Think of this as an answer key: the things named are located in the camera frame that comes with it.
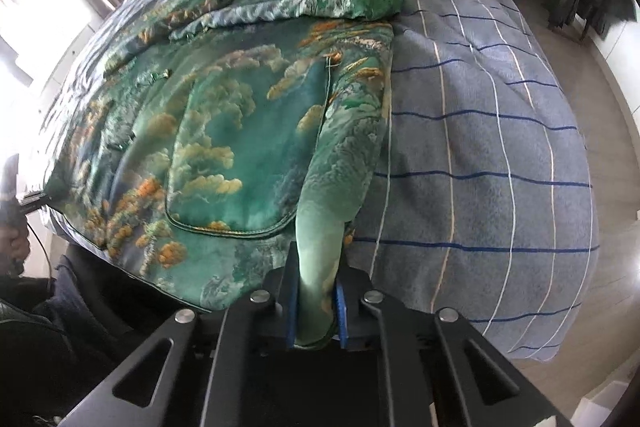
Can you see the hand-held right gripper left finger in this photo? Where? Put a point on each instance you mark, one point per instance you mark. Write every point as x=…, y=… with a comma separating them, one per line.
x=290, y=337

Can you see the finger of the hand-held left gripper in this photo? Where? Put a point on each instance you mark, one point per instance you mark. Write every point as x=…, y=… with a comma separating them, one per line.
x=34, y=203

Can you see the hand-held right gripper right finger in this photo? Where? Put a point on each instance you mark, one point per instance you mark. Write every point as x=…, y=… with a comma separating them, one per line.
x=341, y=317

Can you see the green printed jacket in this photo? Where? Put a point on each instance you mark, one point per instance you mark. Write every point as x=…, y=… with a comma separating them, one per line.
x=225, y=132

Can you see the person's left hand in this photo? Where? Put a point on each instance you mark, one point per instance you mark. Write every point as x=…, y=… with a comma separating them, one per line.
x=15, y=249

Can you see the person's dark pants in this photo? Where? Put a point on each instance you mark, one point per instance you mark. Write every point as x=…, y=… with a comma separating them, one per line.
x=100, y=292

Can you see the white window cabinet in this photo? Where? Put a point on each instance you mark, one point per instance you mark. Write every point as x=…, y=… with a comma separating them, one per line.
x=75, y=62

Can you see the person's black jacket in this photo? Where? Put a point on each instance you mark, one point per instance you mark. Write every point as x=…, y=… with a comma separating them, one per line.
x=35, y=357

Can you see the bed with checked blue cover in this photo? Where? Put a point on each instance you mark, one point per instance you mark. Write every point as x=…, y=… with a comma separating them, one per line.
x=475, y=157

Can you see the white wardrobe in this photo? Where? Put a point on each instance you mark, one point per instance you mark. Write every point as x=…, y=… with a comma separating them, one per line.
x=620, y=57

